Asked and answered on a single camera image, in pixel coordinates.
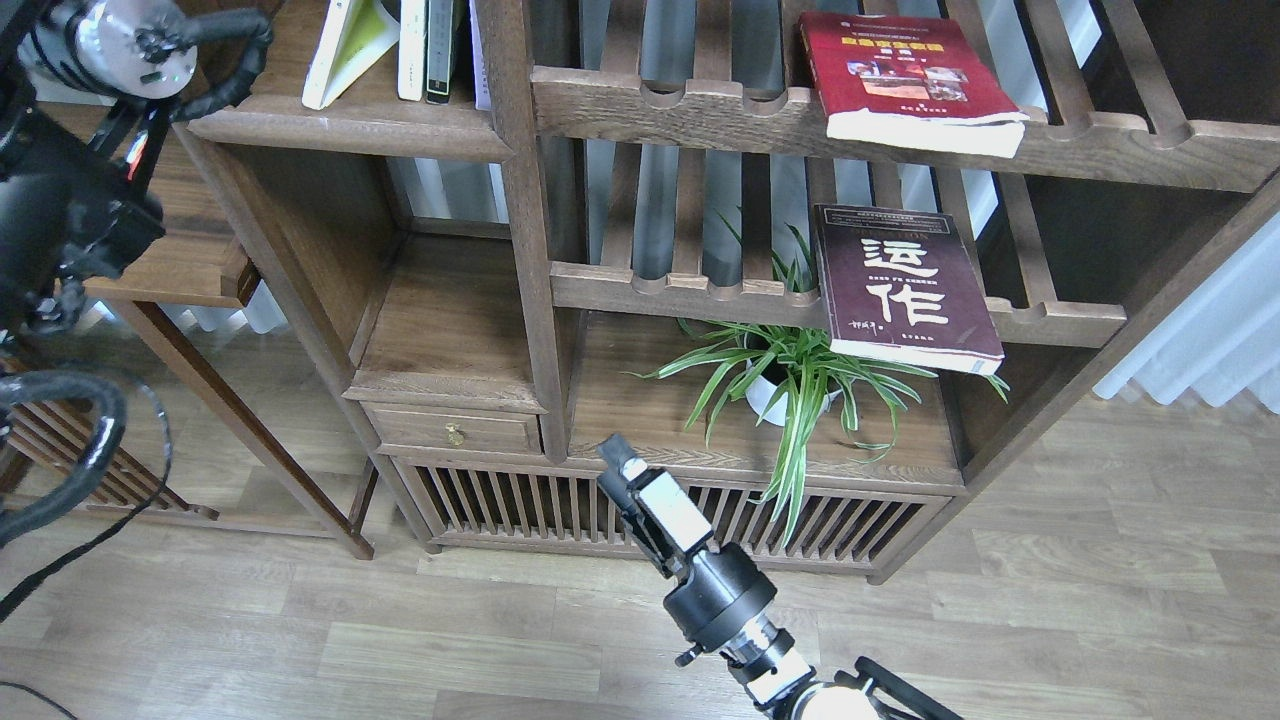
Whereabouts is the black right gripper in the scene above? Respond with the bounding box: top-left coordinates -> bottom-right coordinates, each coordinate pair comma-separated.
596,433 -> 778,656

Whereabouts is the dark maroon cover book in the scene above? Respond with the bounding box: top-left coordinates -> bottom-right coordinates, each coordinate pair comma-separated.
813,204 -> 1005,375

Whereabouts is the yellow green cover book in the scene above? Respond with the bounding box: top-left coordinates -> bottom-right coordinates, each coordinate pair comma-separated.
301,1 -> 401,110

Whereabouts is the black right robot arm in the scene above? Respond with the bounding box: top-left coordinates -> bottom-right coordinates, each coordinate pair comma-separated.
596,434 -> 957,719

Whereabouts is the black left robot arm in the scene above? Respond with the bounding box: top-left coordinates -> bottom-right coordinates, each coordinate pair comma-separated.
1,1 -> 273,354

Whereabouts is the green spider plant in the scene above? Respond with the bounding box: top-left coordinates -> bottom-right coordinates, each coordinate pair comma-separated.
653,204 -> 1009,541

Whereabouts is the dark wooden bookshelf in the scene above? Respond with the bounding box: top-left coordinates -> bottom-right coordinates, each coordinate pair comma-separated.
180,1 -> 1277,583

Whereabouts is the wooden side table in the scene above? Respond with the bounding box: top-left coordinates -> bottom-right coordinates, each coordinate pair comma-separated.
46,102 -> 376,560

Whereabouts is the dark green upright book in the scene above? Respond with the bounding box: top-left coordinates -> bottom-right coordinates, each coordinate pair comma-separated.
424,0 -> 465,104

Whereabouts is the red cover book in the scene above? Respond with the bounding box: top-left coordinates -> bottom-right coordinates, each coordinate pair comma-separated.
797,12 -> 1029,159

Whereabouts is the white upright book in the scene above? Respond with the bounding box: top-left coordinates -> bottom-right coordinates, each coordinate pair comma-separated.
397,0 -> 428,102

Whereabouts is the wooden slatted rack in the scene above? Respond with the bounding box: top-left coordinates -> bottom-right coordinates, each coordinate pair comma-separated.
3,372 -> 219,541

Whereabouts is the white curtain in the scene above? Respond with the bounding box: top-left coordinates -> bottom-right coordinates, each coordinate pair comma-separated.
1093,217 -> 1279,413

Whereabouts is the white book behind post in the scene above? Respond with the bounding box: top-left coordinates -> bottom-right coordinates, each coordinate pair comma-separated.
467,0 -> 492,111

